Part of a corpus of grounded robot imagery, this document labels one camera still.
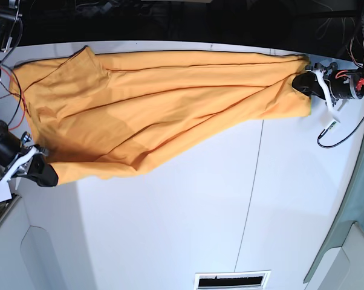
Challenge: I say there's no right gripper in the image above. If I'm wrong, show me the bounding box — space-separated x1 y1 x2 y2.
0 120 59 187

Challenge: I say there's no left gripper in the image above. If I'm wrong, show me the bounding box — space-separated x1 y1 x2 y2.
292 62 364 100

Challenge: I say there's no yellow t-shirt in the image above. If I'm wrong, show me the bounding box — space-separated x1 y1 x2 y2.
15 47 311 184

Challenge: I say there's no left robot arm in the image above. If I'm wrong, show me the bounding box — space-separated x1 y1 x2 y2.
292 7 364 102

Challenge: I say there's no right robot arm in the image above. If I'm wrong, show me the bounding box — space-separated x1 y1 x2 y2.
0 1 58 187

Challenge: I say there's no white bin left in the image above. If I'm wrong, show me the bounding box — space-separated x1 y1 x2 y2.
0 197 97 289

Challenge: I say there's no white bin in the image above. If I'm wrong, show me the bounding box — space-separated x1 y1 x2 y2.
0 197 97 289
306 223 364 290

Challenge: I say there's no white bin right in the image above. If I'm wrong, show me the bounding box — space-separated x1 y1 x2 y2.
306 223 364 290

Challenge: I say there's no braided black cable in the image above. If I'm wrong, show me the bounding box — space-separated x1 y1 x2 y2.
317 96 364 149

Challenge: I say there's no orange wire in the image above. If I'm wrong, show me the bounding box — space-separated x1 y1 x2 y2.
0 51 30 132

